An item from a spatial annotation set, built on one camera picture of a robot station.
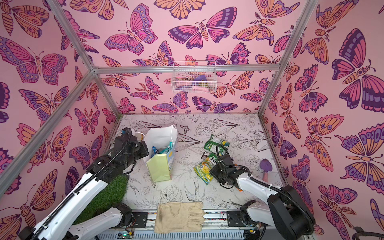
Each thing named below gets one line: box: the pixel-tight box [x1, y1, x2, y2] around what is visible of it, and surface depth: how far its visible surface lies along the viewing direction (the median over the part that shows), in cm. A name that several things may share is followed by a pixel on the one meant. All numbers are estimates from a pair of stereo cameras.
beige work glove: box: [154, 201, 205, 234], surface depth 76 cm
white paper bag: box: [135, 124, 178, 183], surface depth 81 cm
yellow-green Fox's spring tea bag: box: [193, 156, 216, 185], surface depth 89 cm
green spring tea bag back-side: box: [203, 134, 230, 157], surface depth 101 cm
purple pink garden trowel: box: [259, 158, 273, 183], surface depth 92 cm
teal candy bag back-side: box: [159, 141, 173, 154], surface depth 91 cm
